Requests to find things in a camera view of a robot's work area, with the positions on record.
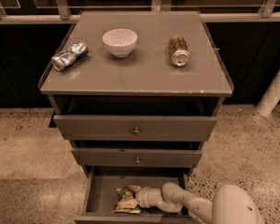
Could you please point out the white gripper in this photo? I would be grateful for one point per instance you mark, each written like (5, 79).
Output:
(143, 197)

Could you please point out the green jalapeno chip bag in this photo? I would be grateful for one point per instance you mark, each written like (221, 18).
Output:
(124, 195)

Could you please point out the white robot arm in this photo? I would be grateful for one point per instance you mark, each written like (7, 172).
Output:
(230, 205)

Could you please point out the grey bottom drawer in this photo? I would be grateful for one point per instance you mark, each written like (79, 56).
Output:
(101, 195)

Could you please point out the grey drawer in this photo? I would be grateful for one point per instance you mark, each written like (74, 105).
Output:
(120, 128)
(126, 157)
(101, 195)

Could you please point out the brass middle drawer knob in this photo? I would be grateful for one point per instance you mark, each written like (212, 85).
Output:
(137, 160)

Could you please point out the brass drawer knob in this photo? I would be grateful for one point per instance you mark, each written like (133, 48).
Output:
(137, 160)
(136, 131)

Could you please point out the grey middle drawer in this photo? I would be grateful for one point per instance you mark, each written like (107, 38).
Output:
(126, 157)

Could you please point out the brass top drawer knob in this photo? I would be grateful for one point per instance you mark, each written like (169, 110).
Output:
(136, 131)

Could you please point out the grey top drawer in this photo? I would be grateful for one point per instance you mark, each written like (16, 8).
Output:
(120, 128)

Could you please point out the grey wooden drawer cabinet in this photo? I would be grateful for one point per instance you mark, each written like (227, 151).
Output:
(145, 83)

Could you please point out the white ceramic bowl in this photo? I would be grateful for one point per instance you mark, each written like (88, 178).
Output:
(120, 42)

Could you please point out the crushed blue silver can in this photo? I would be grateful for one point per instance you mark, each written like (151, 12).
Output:
(69, 55)

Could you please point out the metal railing with glass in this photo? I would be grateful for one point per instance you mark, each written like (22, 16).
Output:
(65, 11)

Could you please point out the white cylindrical post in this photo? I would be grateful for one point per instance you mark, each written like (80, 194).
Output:
(270, 98)

